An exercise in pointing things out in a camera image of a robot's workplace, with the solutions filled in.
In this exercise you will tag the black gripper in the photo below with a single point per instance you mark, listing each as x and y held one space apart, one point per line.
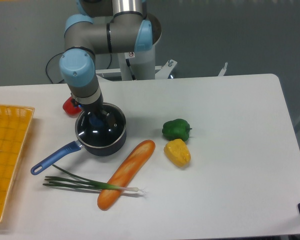
93 104

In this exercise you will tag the glass lid blue knob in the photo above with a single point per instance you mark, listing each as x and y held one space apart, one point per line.
92 132

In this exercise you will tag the dark saucepan blue handle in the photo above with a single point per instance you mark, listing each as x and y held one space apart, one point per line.
69 148

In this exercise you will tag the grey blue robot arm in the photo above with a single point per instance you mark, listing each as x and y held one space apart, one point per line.
101 27

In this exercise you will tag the red bell pepper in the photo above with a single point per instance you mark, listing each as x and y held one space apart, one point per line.
71 107

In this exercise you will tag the orange baguette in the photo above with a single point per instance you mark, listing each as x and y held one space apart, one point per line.
125 173

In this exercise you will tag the green bell pepper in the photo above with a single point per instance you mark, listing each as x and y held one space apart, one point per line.
176 129

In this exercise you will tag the yellow bell pepper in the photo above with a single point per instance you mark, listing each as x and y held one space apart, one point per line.
177 152

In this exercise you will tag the green spring onion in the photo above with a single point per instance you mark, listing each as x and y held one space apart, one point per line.
76 182

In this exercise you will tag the yellow woven basket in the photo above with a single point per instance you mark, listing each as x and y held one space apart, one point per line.
14 126

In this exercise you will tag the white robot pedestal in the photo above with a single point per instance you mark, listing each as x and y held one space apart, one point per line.
141 65

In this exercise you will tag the white pedestal base frame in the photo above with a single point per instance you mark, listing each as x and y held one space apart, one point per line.
161 72

